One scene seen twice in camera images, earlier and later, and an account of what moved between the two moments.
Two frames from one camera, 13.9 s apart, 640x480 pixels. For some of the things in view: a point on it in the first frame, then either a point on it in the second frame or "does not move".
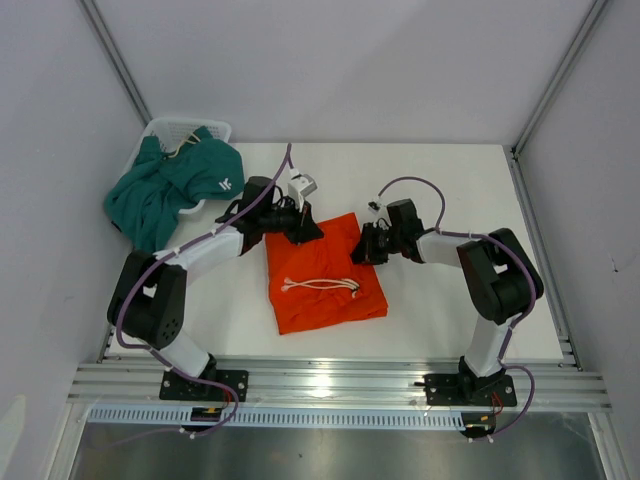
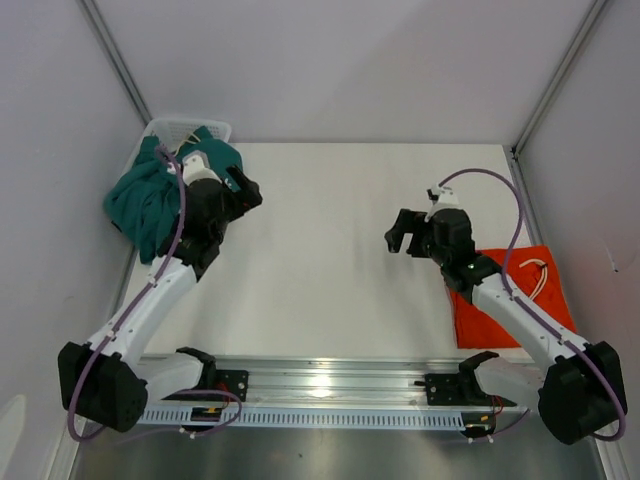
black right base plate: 464,389 does not move
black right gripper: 365,252 -> 408,222
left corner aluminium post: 101,29 does not move
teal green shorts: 147,197 does not move
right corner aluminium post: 563,67 does not move
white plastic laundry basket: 173,133 does not move
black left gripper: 304,229 -> 247,194
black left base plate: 176,387 does not move
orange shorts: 317,283 -> 532,271
